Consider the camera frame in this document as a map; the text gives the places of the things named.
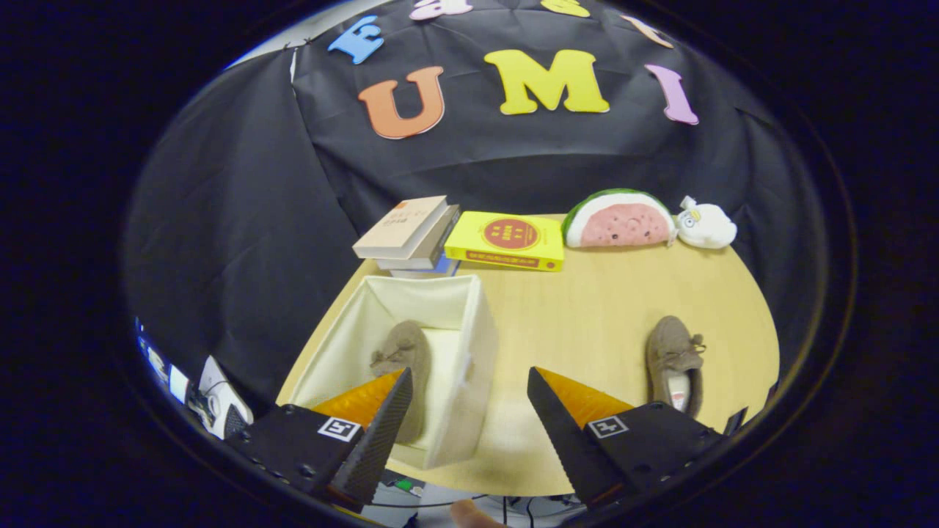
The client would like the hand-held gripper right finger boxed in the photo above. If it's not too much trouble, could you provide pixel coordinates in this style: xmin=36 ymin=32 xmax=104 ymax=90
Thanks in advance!
xmin=527 ymin=367 xmax=727 ymax=510

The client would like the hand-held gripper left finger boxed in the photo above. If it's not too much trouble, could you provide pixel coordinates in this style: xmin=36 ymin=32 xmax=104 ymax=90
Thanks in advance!
xmin=224 ymin=367 xmax=414 ymax=513

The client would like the brown fuzzy shoe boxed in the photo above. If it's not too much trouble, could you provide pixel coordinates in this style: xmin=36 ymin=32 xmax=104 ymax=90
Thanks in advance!
xmin=369 ymin=320 xmax=434 ymax=444
xmin=646 ymin=315 xmax=706 ymax=419

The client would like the cream fabric storage box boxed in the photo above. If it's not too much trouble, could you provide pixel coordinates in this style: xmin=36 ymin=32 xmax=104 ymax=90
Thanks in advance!
xmin=288 ymin=274 xmax=500 ymax=471

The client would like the white floor device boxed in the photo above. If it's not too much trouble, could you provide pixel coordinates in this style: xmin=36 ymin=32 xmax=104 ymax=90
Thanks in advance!
xmin=187 ymin=356 xmax=255 ymax=441

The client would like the blue book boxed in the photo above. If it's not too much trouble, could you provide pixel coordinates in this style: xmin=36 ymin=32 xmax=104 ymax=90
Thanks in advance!
xmin=389 ymin=253 xmax=461 ymax=279

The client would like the grey book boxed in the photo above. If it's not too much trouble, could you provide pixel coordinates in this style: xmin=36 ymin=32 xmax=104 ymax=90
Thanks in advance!
xmin=374 ymin=204 xmax=461 ymax=271

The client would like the yellow book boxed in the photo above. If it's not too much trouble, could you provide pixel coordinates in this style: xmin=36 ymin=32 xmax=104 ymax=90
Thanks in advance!
xmin=444 ymin=211 xmax=566 ymax=273

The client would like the beige book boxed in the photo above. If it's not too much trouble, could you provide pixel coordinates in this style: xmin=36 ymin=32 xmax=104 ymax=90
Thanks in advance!
xmin=352 ymin=195 xmax=450 ymax=260

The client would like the watermelon slice plush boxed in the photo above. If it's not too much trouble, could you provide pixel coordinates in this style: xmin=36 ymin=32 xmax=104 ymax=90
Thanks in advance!
xmin=562 ymin=188 xmax=677 ymax=249

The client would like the white plush toy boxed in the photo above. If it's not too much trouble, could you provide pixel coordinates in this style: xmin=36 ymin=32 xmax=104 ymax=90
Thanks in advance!
xmin=675 ymin=196 xmax=738 ymax=250

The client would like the black backdrop cloth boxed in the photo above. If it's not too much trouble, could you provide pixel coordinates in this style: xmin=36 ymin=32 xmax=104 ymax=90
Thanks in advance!
xmin=125 ymin=0 xmax=819 ymax=411

